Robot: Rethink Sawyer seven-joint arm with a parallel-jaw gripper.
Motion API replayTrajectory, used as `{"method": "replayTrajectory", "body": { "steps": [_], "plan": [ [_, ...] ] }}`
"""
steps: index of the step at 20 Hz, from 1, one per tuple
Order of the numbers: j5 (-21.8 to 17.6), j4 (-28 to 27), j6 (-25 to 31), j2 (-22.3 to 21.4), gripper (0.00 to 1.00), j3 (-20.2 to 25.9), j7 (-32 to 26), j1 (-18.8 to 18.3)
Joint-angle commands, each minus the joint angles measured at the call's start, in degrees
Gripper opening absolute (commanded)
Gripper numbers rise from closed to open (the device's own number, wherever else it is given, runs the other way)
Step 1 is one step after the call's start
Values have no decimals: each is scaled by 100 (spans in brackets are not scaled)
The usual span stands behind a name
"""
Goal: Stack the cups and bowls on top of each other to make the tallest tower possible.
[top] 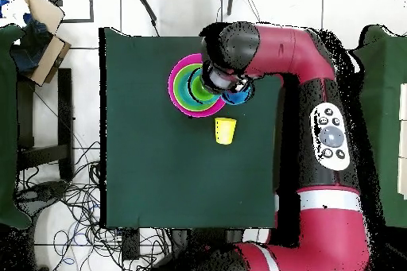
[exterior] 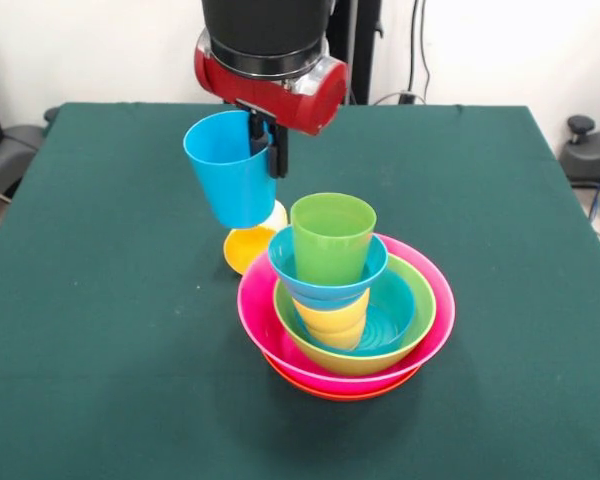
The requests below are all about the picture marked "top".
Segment dark green table cloth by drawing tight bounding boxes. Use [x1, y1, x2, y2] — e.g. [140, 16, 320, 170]
[99, 26, 284, 230]

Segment cardboard box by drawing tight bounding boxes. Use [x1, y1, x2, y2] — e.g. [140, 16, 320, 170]
[21, 0, 72, 87]

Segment black chair base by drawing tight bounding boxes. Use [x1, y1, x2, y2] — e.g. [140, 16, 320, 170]
[15, 180, 69, 215]

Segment blue cup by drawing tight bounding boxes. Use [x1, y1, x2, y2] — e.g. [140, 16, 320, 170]
[220, 84, 255, 106]

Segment tangle of floor cables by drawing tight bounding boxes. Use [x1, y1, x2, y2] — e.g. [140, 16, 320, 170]
[15, 140, 174, 271]

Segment black square frame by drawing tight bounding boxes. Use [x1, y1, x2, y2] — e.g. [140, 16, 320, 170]
[47, 0, 95, 24]

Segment dark blue cloth bag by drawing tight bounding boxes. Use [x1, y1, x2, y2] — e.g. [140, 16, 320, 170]
[9, 13, 53, 76]

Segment small light blue bowl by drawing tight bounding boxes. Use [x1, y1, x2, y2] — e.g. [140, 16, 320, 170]
[186, 68, 225, 106]

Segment large pink bowl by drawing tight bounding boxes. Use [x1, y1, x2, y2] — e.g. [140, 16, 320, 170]
[167, 53, 227, 118]

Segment large green bowl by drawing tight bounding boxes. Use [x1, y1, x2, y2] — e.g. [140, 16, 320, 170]
[172, 63, 222, 112]

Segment tall yellow cup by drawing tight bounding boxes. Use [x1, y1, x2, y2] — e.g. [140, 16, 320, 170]
[214, 117, 238, 145]

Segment green cup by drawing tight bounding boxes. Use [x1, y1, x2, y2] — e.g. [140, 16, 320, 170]
[189, 75, 217, 102]

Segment green cloth side table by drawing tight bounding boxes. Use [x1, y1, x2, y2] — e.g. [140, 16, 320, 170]
[0, 24, 33, 230]
[352, 24, 407, 229]

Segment stack of white boxes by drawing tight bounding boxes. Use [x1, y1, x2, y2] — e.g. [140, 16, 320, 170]
[397, 82, 407, 200]

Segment black bench frame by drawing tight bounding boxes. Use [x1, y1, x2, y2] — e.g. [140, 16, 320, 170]
[17, 67, 75, 183]

